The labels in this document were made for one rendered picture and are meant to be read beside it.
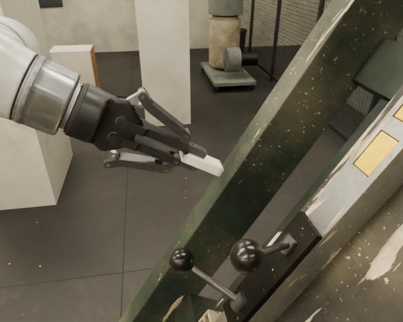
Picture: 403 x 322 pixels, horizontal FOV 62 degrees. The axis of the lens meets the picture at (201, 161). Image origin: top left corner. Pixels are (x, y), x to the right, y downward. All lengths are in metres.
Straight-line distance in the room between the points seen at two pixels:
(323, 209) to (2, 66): 0.41
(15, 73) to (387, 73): 0.51
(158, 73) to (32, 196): 2.00
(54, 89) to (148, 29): 3.63
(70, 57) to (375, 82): 5.02
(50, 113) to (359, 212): 0.39
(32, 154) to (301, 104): 2.56
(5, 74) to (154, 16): 3.63
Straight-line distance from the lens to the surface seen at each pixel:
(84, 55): 5.37
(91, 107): 0.44
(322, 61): 0.61
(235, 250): 0.37
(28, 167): 3.04
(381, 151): 0.44
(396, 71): 0.59
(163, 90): 4.22
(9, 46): 0.45
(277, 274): 0.48
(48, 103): 0.44
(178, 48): 4.10
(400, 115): 0.44
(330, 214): 0.45
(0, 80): 0.44
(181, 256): 0.50
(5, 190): 3.22
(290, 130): 0.63
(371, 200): 0.44
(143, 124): 0.48
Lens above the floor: 1.82
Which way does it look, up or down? 31 degrees down
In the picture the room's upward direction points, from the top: straight up
